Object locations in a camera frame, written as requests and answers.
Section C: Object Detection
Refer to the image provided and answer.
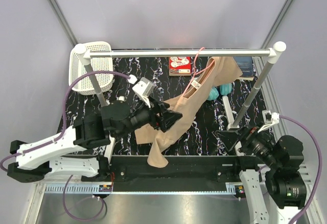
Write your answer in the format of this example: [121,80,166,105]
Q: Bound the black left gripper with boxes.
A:
[115,95,183,140]

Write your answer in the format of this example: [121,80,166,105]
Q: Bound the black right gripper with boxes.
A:
[216,120,281,169]

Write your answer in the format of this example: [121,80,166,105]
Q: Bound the pink wire hanger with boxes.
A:
[182,47,216,96]

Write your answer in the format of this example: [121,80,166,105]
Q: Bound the beige t shirt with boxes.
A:
[135,57,242,168]

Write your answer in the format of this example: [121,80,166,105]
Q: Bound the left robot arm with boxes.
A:
[7,98,182,183]

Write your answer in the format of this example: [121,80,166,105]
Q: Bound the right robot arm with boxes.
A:
[216,125,307,223]

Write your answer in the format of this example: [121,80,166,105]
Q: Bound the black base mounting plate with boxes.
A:
[81,155,264,193]

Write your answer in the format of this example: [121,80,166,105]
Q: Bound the teal headphones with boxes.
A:
[207,83,232,101]

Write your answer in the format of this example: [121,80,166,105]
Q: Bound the red book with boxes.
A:
[169,57,191,76]

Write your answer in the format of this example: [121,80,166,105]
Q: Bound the dark blue book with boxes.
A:
[234,57,254,81]

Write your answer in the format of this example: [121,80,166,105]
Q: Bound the white plastic basket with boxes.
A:
[68,41,114,96]

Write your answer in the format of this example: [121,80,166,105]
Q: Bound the white and silver clothes rack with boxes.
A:
[71,42,286,143]

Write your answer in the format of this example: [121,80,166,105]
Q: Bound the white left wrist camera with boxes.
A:
[128,74,155,108]

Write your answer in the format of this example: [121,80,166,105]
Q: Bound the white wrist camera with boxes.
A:
[258,110,279,133]
[128,74,155,108]

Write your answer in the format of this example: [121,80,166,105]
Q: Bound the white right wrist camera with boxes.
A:
[258,110,279,133]

